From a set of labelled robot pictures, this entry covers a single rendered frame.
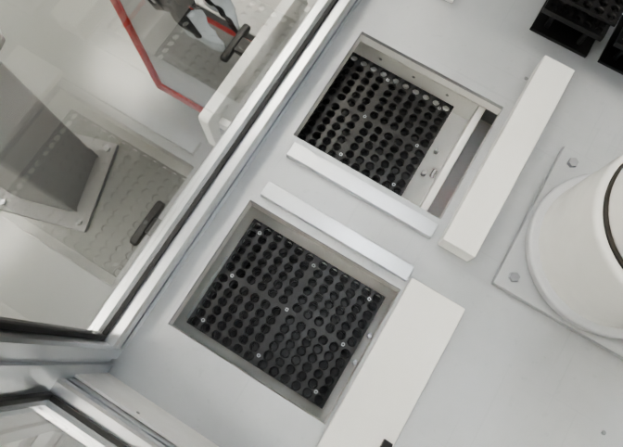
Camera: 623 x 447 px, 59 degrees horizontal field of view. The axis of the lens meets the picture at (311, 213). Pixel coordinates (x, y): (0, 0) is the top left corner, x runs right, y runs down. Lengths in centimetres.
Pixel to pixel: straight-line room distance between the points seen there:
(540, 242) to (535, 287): 6
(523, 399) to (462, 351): 10
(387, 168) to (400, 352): 28
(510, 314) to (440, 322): 10
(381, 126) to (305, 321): 32
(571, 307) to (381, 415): 28
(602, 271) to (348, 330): 33
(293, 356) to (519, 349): 30
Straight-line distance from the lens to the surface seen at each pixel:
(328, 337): 80
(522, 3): 98
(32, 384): 61
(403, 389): 75
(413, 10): 93
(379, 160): 85
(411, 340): 75
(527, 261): 80
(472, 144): 98
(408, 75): 96
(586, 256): 69
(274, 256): 81
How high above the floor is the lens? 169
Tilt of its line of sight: 75 degrees down
